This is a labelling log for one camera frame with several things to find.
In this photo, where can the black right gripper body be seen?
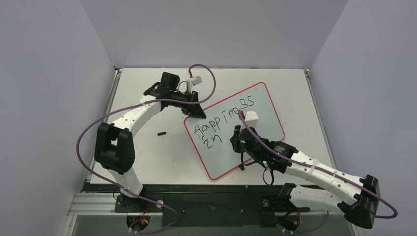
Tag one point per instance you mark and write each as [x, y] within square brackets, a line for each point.
[238, 143]

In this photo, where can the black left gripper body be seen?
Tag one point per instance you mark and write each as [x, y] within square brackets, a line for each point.
[188, 97]

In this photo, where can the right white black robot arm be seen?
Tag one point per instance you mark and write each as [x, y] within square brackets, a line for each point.
[356, 198]

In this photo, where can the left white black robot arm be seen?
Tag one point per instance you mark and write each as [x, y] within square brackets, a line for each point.
[114, 148]

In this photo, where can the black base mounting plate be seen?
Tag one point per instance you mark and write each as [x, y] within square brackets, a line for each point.
[290, 220]

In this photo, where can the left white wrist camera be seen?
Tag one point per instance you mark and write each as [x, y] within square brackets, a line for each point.
[193, 81]

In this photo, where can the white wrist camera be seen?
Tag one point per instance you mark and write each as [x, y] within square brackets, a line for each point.
[193, 81]
[251, 118]

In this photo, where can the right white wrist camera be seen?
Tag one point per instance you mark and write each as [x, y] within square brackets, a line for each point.
[251, 118]

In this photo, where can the aluminium table frame rail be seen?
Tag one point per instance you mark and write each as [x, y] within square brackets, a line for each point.
[219, 199]

